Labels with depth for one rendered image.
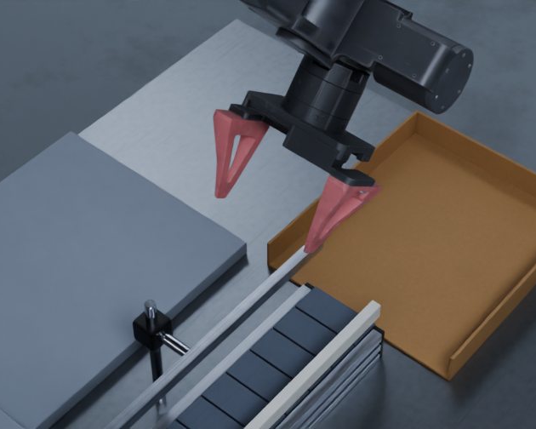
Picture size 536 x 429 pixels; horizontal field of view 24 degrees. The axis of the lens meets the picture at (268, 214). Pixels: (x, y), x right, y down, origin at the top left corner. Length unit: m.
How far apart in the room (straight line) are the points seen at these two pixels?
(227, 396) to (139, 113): 0.51
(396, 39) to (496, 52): 2.14
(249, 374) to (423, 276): 0.27
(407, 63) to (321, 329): 0.47
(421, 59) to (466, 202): 0.61
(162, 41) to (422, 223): 1.67
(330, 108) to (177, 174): 0.60
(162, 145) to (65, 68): 1.45
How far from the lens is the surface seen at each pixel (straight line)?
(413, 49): 0.96
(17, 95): 2.99
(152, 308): 1.22
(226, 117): 1.03
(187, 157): 1.59
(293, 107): 1.01
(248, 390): 1.30
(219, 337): 1.24
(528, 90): 3.01
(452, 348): 1.40
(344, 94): 1.00
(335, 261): 1.47
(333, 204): 0.99
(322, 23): 0.93
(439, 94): 0.97
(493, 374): 1.39
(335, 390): 1.32
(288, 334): 1.34
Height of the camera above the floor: 1.94
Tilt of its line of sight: 47 degrees down
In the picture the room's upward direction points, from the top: straight up
